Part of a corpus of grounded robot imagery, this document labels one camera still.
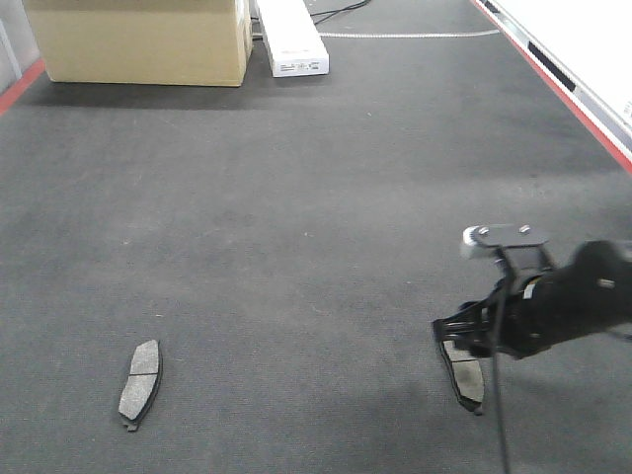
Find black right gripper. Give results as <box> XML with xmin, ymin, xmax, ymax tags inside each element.
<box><xmin>433</xmin><ymin>240</ymin><xmax>631</xmax><ymax>358</ymax></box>

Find grey brake pad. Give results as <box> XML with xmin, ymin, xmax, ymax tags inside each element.
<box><xmin>438</xmin><ymin>341</ymin><xmax>485</xmax><ymax>416</ymax></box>
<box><xmin>118</xmin><ymin>340</ymin><xmax>163</xmax><ymax>433</ymax></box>

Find long white box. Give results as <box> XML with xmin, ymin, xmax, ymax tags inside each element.
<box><xmin>256</xmin><ymin>0</ymin><xmax>330</xmax><ymax>78</ymax></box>

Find cardboard box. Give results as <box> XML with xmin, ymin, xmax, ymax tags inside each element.
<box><xmin>24</xmin><ymin>0</ymin><xmax>252</xmax><ymax>87</ymax></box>

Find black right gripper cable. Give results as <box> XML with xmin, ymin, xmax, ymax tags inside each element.
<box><xmin>491</xmin><ymin>283</ymin><xmax>513</xmax><ymax>474</ymax></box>

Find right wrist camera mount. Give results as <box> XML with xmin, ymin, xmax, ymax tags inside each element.
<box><xmin>460</xmin><ymin>224</ymin><xmax>555</xmax><ymax>278</ymax></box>

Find red white conveyor side rail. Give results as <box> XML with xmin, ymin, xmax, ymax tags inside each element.
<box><xmin>474</xmin><ymin>1</ymin><xmax>631</xmax><ymax>171</ymax></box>

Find black floor cable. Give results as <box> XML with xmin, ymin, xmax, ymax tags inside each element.
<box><xmin>308</xmin><ymin>0</ymin><xmax>371</xmax><ymax>26</ymax></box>

